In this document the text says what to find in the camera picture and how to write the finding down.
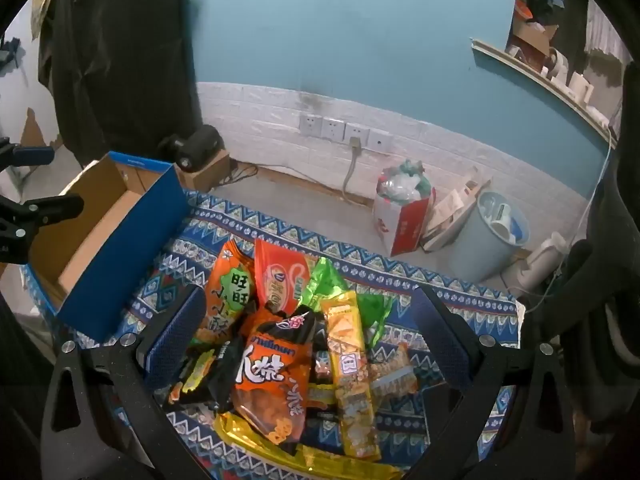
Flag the grey plug cable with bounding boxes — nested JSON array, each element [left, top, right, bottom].
[[341, 136, 363, 203]]

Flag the orange packet with green label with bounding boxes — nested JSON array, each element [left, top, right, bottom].
[[197, 240, 258, 348]]

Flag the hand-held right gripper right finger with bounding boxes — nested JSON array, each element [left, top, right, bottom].
[[400, 287, 576, 480]]

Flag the red and white carton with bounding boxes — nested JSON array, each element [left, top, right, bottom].
[[374, 192, 437, 257]]

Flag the patterned blue blanket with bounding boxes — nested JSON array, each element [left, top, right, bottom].
[[20, 187, 523, 480]]

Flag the light blue waste bin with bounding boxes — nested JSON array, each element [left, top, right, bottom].
[[447, 191, 531, 286]]

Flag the orange and black snack packet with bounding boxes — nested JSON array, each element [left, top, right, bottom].
[[231, 307, 318, 446]]

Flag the black cables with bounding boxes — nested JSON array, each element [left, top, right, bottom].
[[220, 160, 261, 186]]

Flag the small white box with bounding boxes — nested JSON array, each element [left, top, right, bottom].
[[567, 72, 596, 103]]

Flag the open cardboard box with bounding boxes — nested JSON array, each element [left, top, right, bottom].
[[507, 20, 560, 60]]

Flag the white plastic appliance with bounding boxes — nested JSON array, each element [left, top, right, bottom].
[[500, 231, 571, 296]]

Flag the brown paper bag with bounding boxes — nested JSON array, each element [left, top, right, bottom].
[[422, 172, 493, 253]]

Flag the white curtain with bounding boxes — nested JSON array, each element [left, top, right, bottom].
[[582, 0, 633, 66]]

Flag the black wall bracket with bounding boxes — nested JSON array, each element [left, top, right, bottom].
[[0, 37, 23, 68]]

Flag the green foil snack packet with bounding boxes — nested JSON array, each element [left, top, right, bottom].
[[299, 257, 396, 348]]

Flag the crumpled plastic bags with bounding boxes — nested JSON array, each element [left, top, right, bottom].
[[376, 159, 433, 207]]

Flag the golden yellow snack packet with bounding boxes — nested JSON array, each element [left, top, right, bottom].
[[212, 410, 406, 480]]

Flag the thin white cable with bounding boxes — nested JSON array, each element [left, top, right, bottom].
[[520, 130, 616, 311]]

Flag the wooden window ledge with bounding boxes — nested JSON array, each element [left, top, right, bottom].
[[470, 37, 621, 133]]

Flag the tan cloth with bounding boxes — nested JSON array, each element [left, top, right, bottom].
[[31, 0, 63, 41]]

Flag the long yellow snack packet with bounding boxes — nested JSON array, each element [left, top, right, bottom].
[[320, 291, 383, 461]]

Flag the black cylindrical device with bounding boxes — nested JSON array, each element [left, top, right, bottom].
[[159, 125, 226, 171]]

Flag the blue cardboard box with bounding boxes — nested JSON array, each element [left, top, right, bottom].
[[20, 151, 190, 343]]

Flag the white cup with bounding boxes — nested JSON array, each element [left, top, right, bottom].
[[545, 50, 571, 81]]

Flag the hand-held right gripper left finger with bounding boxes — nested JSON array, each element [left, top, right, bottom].
[[40, 285, 211, 480]]

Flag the red orange snack packet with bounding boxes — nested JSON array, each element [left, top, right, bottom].
[[254, 238, 312, 318]]

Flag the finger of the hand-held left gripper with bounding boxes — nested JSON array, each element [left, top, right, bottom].
[[0, 136, 55, 167], [0, 194, 85, 265]]

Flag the small cartoon snack packet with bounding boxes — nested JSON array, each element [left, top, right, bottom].
[[312, 350, 335, 386]]

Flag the dark hanging cloth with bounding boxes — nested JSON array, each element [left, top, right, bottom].
[[37, 0, 205, 170]]

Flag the small cardboard box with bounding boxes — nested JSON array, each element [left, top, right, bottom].
[[177, 152, 232, 192]]

